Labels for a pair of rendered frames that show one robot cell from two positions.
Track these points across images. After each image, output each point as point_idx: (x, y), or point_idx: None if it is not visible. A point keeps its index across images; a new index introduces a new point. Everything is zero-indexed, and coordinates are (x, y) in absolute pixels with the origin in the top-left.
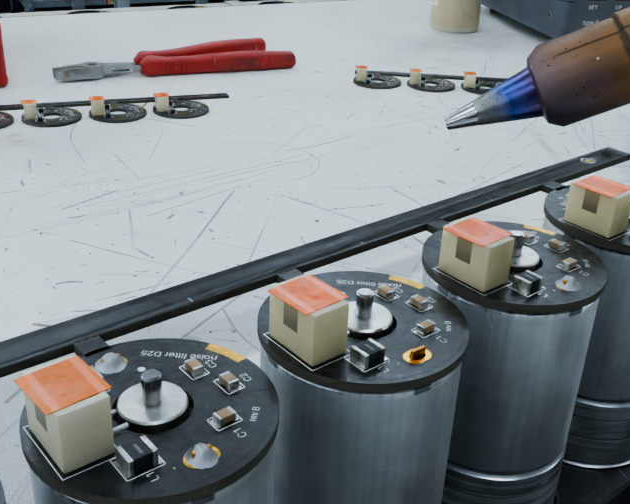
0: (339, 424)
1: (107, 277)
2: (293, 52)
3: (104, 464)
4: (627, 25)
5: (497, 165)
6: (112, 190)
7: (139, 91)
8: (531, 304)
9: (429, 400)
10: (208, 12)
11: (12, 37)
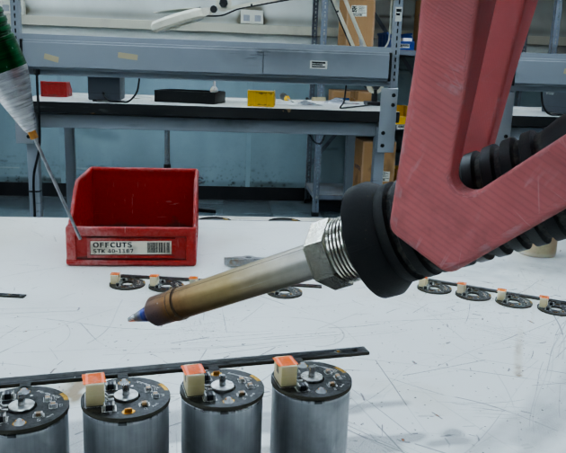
0: (92, 432)
1: (166, 384)
2: None
3: None
4: (166, 293)
5: (466, 358)
6: (206, 336)
7: None
8: (200, 404)
9: (127, 430)
10: None
11: (220, 234)
